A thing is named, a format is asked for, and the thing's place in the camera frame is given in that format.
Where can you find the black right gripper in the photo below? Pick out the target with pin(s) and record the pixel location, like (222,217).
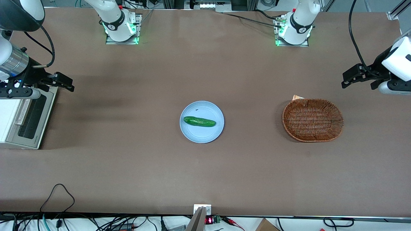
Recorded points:
(33,74)

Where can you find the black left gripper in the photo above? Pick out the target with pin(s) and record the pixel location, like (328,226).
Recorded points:
(377,66)

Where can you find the white box device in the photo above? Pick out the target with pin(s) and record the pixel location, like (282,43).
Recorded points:
(35,112)

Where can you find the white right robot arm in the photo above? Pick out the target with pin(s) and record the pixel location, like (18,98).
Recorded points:
(112,12)

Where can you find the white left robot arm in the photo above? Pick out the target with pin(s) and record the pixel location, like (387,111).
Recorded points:
(301,16)

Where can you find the brown wicker oval basket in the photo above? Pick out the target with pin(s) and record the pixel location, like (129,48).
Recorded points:
(313,120)

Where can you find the orange paper tag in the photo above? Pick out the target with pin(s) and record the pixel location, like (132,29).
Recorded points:
(297,97)

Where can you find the green cucumber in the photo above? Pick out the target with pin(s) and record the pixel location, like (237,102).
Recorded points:
(199,121)

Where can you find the light blue round plate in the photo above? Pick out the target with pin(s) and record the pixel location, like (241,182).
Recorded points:
(205,134)

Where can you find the lit power strip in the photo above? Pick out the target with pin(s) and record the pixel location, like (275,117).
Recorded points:
(207,5)

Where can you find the brown cardboard box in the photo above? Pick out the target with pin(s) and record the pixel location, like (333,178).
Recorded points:
(266,226)

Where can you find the red clip leads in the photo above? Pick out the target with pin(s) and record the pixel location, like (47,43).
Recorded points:
(229,220)

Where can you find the red digit display module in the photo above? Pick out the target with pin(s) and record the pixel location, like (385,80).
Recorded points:
(209,220)

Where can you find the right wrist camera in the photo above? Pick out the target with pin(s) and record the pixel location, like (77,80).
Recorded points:
(33,93)

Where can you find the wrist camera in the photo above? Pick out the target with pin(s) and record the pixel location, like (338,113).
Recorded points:
(33,93)
(395,87)

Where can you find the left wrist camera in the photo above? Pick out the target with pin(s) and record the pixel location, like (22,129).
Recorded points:
(395,87)

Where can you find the aluminium frame profile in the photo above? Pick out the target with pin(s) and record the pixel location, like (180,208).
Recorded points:
(396,11)

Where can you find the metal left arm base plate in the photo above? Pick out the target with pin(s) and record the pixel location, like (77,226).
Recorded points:
(292,45)

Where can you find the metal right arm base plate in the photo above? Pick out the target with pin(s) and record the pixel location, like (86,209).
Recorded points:
(122,42)

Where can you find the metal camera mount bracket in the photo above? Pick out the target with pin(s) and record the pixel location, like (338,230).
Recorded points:
(199,221)

